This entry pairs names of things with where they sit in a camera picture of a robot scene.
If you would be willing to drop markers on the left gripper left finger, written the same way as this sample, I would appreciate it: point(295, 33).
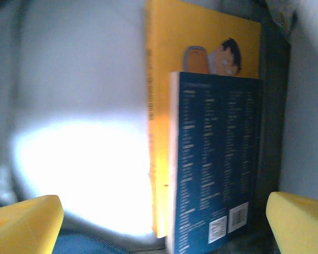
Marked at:
point(21, 225)

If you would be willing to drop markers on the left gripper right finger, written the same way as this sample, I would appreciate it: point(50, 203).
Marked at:
point(302, 227)

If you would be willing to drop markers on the blue book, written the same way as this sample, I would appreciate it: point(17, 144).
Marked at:
point(217, 158)

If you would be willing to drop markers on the navy blue backpack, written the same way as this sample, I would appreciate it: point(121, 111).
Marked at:
point(69, 79)

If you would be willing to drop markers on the yellow book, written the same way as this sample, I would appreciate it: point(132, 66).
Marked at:
point(169, 39)

